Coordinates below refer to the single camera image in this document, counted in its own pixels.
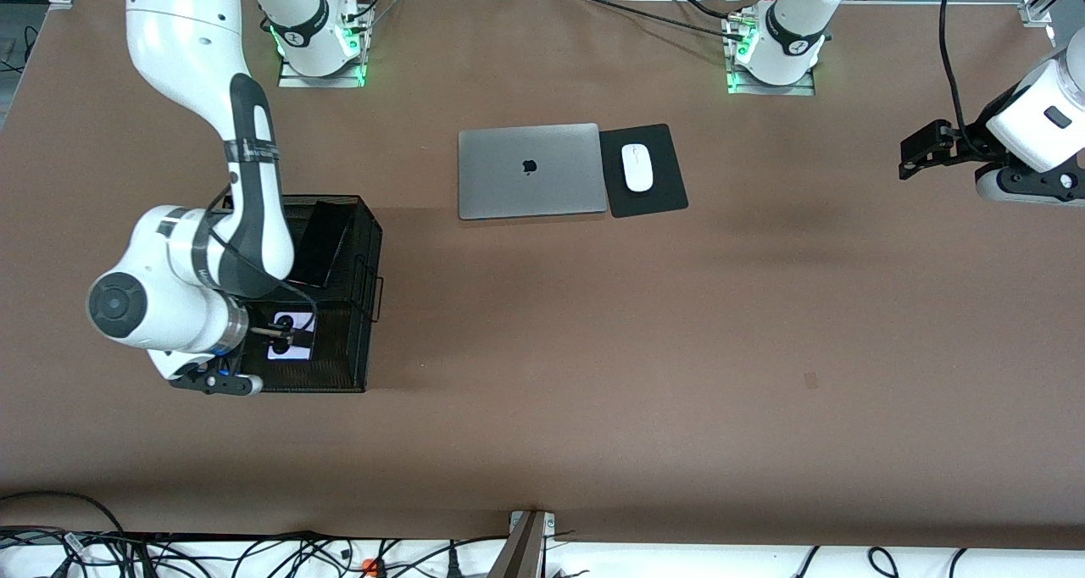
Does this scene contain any white computer mouse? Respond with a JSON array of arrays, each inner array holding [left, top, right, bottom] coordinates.
[[621, 143, 654, 193]]

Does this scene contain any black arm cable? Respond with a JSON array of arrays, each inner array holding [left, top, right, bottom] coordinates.
[[203, 184, 321, 342], [938, 0, 976, 151]]

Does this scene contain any black flat cable duct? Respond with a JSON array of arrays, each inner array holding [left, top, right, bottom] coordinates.
[[0, 530, 314, 547]]

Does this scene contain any black mouse pad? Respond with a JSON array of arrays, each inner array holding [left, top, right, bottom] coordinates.
[[598, 123, 689, 219]]

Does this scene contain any lavender flip phone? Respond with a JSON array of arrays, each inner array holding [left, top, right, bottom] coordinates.
[[267, 311, 316, 361]]

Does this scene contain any black wire mesh organizer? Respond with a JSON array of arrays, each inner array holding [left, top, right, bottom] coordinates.
[[222, 194, 384, 393]]

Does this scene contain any thick black arched cable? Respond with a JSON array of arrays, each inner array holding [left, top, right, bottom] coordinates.
[[0, 492, 128, 578]]

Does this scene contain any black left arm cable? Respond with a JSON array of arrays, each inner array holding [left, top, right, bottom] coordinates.
[[938, 0, 976, 151]]

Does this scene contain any long black table cable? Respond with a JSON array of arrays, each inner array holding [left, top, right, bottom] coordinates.
[[581, 0, 730, 36]]

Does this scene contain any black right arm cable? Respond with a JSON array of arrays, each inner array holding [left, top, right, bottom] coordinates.
[[203, 184, 321, 342]]

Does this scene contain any silver closed laptop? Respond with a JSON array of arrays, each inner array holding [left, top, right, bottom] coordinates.
[[458, 123, 609, 221]]

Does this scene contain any black slab smartphone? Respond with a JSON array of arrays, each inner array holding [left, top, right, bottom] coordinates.
[[290, 201, 355, 289]]

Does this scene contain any aluminium frame post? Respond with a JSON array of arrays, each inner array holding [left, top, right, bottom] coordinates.
[[487, 510, 556, 578]]

